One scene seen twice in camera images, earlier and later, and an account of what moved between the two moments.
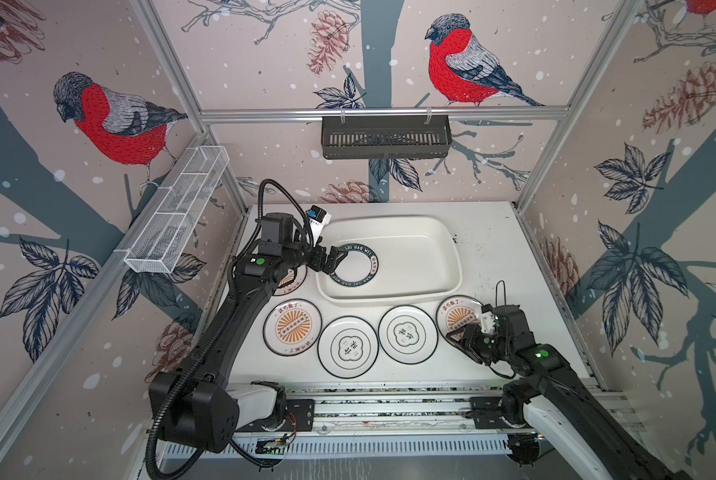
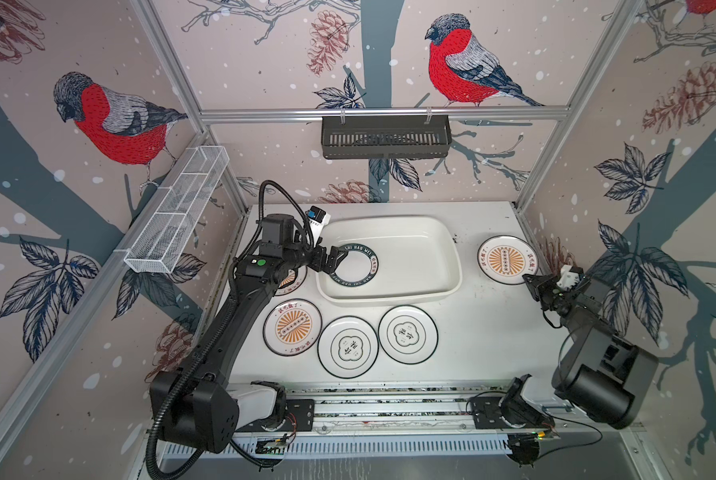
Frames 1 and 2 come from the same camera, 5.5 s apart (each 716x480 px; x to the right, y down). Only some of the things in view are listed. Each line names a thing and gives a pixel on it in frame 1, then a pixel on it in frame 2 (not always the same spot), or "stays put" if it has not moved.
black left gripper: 330,263 stays put
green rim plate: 359,266 stays put
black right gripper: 470,332 to 543,283
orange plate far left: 291,282 stays put
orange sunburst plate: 454,312 to 505,259
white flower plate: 408,334 stays put
